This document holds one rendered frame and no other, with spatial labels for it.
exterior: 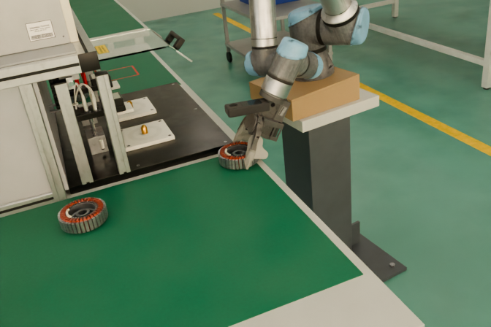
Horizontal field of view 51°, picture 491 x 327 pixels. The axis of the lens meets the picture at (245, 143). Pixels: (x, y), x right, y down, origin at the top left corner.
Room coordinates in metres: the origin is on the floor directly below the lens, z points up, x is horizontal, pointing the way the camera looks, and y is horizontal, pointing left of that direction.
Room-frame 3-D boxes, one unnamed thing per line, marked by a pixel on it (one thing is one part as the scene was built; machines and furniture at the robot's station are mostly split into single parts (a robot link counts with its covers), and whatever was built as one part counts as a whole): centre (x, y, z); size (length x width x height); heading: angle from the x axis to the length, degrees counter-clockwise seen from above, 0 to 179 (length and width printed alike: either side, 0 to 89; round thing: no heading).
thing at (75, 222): (1.05, 0.41, 0.77); 0.11 x 0.11 x 0.04
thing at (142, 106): (1.69, 0.38, 0.78); 0.15 x 0.15 x 0.01; 19
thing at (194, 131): (1.57, 0.36, 0.76); 0.64 x 0.47 x 0.02; 19
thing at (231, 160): (1.26, 0.02, 0.77); 0.11 x 0.11 x 0.04
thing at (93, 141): (1.41, 0.44, 0.80); 0.08 x 0.05 x 0.06; 19
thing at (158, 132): (1.46, 0.31, 0.78); 0.15 x 0.15 x 0.01; 19
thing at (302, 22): (1.69, -0.25, 0.99); 0.13 x 0.12 x 0.14; 55
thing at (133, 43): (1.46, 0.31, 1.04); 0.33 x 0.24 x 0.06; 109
